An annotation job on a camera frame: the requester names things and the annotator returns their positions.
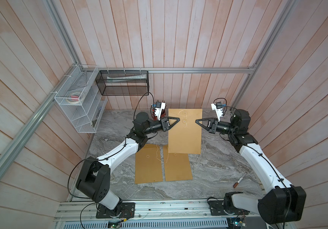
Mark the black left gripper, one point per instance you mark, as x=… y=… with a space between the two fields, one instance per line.
x=165 y=124

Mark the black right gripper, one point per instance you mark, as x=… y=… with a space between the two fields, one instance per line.
x=211 y=125

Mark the brown kraft file bag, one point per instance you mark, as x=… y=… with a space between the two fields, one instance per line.
x=177 y=166
x=148 y=165
x=186 y=136

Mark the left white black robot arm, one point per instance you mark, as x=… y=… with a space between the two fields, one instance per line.
x=94 y=177

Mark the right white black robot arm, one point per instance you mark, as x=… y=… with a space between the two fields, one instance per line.
x=283 y=201

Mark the red metal pen bucket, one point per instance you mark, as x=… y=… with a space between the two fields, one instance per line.
x=153 y=113

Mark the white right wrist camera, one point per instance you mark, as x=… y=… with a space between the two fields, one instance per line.
x=220 y=109

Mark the black mesh wall basket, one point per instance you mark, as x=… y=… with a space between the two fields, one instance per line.
x=122 y=82

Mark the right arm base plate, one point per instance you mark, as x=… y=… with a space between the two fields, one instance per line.
x=223 y=208

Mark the white wire mesh shelf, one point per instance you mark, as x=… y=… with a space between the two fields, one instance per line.
x=84 y=117

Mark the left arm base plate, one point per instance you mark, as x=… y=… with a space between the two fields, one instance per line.
x=122 y=211

